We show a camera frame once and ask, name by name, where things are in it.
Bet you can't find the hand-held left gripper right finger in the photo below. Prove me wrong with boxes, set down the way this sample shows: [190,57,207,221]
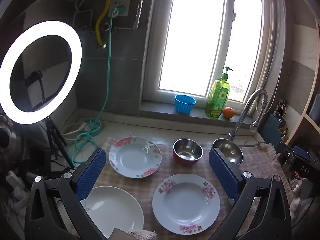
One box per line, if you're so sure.
[209,147,292,240]

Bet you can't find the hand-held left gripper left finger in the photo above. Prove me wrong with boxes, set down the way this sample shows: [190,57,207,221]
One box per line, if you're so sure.
[25,148,107,240]

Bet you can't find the large steel bowl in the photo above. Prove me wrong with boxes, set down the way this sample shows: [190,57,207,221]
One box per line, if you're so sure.
[212,138,244,165]

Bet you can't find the plain white plate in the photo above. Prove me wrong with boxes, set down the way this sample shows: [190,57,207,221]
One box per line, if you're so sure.
[80,186,145,239]

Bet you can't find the floral plate with marker scribble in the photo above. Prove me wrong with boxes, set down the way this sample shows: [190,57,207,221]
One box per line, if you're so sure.
[109,136,162,179]

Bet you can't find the floral white plate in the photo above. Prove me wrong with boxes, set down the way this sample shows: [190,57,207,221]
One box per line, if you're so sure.
[152,173,221,235]

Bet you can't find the person's right hand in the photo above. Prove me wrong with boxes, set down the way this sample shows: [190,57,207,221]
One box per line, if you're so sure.
[291,179,309,214]

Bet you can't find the red steel-lined bowl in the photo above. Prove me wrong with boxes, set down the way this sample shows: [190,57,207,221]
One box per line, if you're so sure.
[172,138,203,166]

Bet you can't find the wooden shelf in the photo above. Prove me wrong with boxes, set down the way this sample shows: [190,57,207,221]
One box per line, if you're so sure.
[287,22,320,155]

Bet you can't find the round teal power strip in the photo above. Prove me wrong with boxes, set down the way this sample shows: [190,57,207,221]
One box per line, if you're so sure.
[84,119,102,137]

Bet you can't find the blue utensil holder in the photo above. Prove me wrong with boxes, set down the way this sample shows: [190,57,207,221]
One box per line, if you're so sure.
[259,112,288,147]

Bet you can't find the pink checkered cloth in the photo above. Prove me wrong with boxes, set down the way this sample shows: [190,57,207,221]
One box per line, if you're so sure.
[57,137,293,240]

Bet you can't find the scissors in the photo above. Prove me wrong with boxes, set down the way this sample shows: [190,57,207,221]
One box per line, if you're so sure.
[276,100,288,118]

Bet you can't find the orange fruit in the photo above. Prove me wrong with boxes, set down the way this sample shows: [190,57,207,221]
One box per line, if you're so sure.
[222,107,235,119]

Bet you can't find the chrome faucet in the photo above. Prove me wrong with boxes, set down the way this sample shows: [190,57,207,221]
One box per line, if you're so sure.
[229,88,268,142]

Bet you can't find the green dish soap bottle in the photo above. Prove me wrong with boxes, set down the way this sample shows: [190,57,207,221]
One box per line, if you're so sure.
[204,66,234,119]

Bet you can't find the blue ribbed cup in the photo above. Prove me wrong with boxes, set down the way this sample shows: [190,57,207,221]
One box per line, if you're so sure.
[174,94,197,115]

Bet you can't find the fuzzy beige cloth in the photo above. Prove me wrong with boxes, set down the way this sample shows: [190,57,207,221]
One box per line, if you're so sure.
[129,229,158,240]

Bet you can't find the window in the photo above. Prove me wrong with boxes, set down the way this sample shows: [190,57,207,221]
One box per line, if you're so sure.
[141,0,287,117]

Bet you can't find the white power cable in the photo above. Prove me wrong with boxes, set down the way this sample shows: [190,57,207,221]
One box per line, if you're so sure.
[60,123,87,140]

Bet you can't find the teal cable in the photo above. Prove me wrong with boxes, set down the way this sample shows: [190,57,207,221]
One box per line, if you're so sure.
[72,6,125,164]

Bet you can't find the ring light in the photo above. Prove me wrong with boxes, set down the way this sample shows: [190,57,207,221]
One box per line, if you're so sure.
[0,20,82,125]

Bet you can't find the yellow hose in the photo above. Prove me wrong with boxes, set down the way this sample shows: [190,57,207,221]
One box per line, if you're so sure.
[96,0,113,47]

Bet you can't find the braided metal hose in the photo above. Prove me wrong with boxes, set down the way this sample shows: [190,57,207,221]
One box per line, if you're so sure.
[110,0,147,30]

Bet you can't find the white wall socket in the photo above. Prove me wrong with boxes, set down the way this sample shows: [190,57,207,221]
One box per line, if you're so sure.
[109,0,130,18]

